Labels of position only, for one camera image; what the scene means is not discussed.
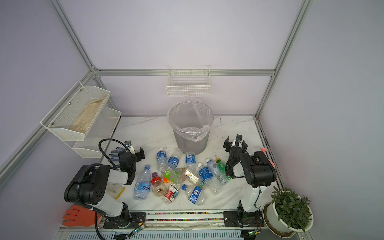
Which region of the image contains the large clear blue-cap bottle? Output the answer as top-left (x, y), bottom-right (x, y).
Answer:
top-left (134, 165), bottom-right (151, 201)

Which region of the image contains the blue label crushed bottle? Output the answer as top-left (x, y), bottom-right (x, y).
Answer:
top-left (182, 185), bottom-right (207, 206)

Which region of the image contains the yellow-cap clear bottle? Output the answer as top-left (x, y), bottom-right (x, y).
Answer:
top-left (181, 168), bottom-right (202, 186)

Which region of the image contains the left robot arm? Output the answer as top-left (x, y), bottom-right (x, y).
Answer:
top-left (64, 148), bottom-right (145, 229)

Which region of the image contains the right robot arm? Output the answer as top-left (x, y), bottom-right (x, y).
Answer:
top-left (223, 135), bottom-right (277, 228)

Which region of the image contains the grey mesh waste bin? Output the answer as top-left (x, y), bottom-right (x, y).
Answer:
top-left (167, 98), bottom-right (214, 155)

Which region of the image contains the clear plastic bin liner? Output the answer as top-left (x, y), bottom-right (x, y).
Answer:
top-left (167, 97), bottom-right (214, 142)

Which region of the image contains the blue dotted work glove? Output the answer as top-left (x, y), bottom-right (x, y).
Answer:
top-left (109, 147), bottom-right (125, 168)

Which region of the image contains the pink watering can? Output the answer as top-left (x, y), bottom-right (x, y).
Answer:
top-left (260, 148), bottom-right (276, 169)

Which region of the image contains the green plastic bottle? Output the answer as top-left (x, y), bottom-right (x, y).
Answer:
top-left (216, 158), bottom-right (232, 180)

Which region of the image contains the clear light-blue label bottle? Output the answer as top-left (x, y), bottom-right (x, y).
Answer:
top-left (206, 158), bottom-right (228, 186)

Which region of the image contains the red label purple-cap bottle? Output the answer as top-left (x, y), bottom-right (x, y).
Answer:
top-left (152, 172), bottom-right (167, 197)

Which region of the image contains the white mesh lower shelf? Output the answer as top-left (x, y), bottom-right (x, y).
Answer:
top-left (72, 107), bottom-right (121, 159)

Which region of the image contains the white mesh shelf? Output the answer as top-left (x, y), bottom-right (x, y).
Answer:
top-left (41, 82), bottom-right (110, 142)
top-left (72, 107), bottom-right (121, 159)

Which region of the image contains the green orange label bottle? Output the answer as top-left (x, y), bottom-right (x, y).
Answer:
top-left (162, 167), bottom-right (186, 184)

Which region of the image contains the capless blue label bottle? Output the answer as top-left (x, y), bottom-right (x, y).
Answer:
top-left (167, 148), bottom-right (183, 169)

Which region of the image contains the Pocari Sweat bottle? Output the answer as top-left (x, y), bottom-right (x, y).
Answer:
top-left (186, 152), bottom-right (196, 169)

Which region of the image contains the red label clear bottle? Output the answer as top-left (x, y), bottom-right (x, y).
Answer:
top-left (163, 183), bottom-right (181, 205)

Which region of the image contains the beige cloth in shelf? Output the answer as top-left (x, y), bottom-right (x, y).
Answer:
top-left (70, 98), bottom-right (106, 134)

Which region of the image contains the orange rubber glove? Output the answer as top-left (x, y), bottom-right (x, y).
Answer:
top-left (62, 205), bottom-right (96, 228)

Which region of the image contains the white mesh upper shelf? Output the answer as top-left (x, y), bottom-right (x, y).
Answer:
top-left (41, 82), bottom-right (110, 142)

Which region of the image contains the potted green plant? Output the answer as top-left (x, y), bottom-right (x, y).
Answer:
top-left (263, 186), bottom-right (314, 238)

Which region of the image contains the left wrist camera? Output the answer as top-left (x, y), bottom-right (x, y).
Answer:
top-left (124, 141), bottom-right (135, 155)

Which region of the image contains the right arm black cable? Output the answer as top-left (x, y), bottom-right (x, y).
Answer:
top-left (224, 137), bottom-right (244, 179)

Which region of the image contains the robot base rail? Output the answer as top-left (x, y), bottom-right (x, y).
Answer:
top-left (102, 210), bottom-right (264, 229)

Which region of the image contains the white wire wall basket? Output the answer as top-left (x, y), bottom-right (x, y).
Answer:
top-left (166, 65), bottom-right (211, 98)

